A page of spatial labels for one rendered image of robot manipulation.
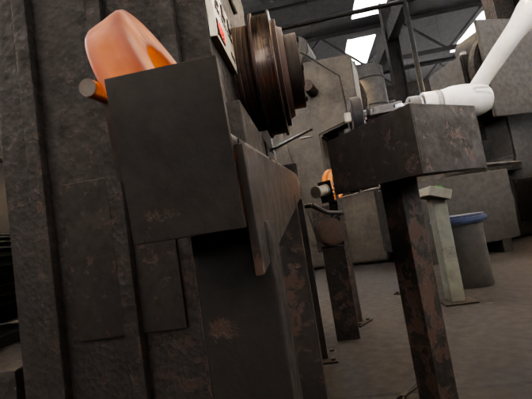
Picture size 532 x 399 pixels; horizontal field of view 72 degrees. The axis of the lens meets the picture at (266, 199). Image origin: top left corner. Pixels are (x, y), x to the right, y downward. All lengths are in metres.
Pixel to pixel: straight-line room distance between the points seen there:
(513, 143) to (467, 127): 4.22
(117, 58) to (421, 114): 0.62
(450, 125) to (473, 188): 2.94
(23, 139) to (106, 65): 0.98
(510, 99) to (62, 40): 4.34
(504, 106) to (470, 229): 2.47
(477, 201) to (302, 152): 1.80
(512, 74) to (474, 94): 3.66
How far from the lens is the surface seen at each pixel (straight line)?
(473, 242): 2.48
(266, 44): 1.32
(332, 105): 4.21
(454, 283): 2.17
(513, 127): 5.16
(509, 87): 4.86
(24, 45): 1.29
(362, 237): 4.02
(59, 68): 1.24
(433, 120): 0.81
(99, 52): 0.29
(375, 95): 10.44
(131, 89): 0.25
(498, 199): 3.90
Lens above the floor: 0.52
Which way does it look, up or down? 5 degrees up
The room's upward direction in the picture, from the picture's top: 9 degrees counter-clockwise
